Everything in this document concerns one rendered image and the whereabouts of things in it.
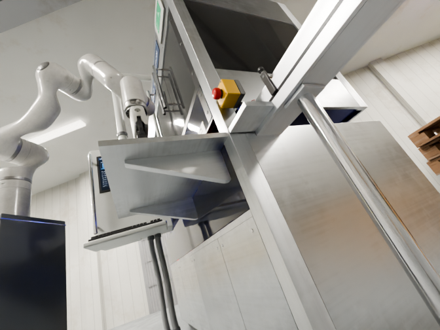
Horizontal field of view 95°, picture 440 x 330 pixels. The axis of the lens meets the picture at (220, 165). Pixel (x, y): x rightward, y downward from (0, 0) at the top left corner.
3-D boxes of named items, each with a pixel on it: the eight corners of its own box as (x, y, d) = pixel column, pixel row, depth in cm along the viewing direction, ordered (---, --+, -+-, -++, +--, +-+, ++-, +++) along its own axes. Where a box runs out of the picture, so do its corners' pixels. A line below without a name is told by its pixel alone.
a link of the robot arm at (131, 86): (135, 118, 84) (118, 105, 75) (131, 94, 89) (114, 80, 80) (152, 109, 82) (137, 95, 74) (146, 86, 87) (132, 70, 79)
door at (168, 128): (172, 172, 163) (158, 116, 186) (183, 137, 125) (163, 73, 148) (171, 173, 162) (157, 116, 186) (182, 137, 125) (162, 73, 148)
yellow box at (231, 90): (237, 109, 76) (230, 94, 79) (245, 93, 70) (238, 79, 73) (219, 109, 73) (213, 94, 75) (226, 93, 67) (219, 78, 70)
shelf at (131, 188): (200, 200, 132) (199, 198, 132) (246, 135, 75) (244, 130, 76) (118, 219, 111) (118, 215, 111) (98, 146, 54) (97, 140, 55)
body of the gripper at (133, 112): (146, 101, 75) (152, 125, 71) (146, 119, 83) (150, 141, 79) (124, 101, 72) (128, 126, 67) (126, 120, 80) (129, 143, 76)
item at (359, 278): (262, 289, 247) (236, 219, 282) (519, 290, 81) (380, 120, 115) (183, 329, 203) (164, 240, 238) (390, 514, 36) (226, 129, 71)
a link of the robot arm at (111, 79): (114, 94, 102) (148, 122, 89) (86, 71, 88) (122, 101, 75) (126, 81, 103) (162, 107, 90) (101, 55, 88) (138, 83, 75)
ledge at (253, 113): (262, 130, 76) (260, 126, 77) (281, 105, 66) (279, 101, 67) (230, 133, 70) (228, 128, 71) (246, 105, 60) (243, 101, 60)
